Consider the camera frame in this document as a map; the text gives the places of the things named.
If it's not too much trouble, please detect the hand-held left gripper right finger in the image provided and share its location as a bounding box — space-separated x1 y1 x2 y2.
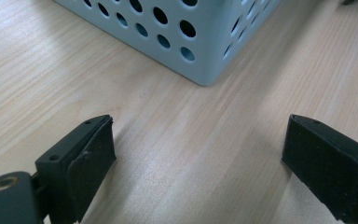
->
281 114 358 224

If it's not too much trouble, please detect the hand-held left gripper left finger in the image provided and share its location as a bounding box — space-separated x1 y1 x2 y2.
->
34 114 117 224

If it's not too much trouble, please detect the light blue perforated plastic basket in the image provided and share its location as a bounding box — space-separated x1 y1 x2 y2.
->
53 0 284 88

